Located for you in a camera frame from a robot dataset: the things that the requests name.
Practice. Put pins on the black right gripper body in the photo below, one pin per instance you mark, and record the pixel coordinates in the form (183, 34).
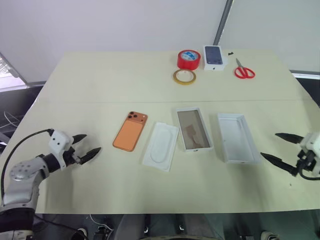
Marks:
(305, 162)

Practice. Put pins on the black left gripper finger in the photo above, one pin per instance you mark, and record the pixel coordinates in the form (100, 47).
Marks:
(90, 155)
(79, 138)

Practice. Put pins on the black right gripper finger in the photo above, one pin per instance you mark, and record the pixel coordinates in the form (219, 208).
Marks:
(290, 137)
(280, 162)

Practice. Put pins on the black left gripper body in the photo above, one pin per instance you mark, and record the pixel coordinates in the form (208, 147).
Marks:
(71, 156)

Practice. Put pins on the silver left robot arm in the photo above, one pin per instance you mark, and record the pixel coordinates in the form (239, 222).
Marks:
(22, 172)

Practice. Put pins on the white box lid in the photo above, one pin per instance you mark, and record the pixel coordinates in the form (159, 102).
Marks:
(237, 138)

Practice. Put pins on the white box with brown card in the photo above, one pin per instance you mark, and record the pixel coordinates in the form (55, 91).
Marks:
(193, 131)

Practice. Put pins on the sealed white phone box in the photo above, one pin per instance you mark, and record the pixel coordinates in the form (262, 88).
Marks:
(213, 57)

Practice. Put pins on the orange smartphone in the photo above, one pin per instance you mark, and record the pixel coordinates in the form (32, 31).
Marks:
(130, 132)

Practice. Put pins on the dark cabinet with white strip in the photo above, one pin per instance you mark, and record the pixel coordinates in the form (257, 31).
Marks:
(308, 85)

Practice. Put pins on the white moulded insert tray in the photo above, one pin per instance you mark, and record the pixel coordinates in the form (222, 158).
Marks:
(161, 147)

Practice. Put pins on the white black shoe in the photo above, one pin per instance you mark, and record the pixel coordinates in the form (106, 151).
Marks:
(268, 235)
(82, 232)

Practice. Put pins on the yellow clear tape roll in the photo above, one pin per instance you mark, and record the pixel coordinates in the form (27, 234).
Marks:
(184, 77)

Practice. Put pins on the red tape roll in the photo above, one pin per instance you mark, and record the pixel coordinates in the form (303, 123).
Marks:
(188, 60)

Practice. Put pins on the grey metal pole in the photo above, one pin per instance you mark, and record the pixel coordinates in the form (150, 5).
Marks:
(223, 22)

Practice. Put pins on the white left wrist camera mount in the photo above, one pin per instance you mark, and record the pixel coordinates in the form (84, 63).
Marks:
(59, 141)

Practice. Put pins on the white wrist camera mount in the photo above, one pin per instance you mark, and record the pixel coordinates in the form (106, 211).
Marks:
(59, 141)
(310, 142)

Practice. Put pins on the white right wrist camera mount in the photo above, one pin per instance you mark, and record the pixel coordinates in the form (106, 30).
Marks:
(310, 142)

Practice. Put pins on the grey window frame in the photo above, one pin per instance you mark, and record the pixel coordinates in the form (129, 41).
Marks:
(12, 70)

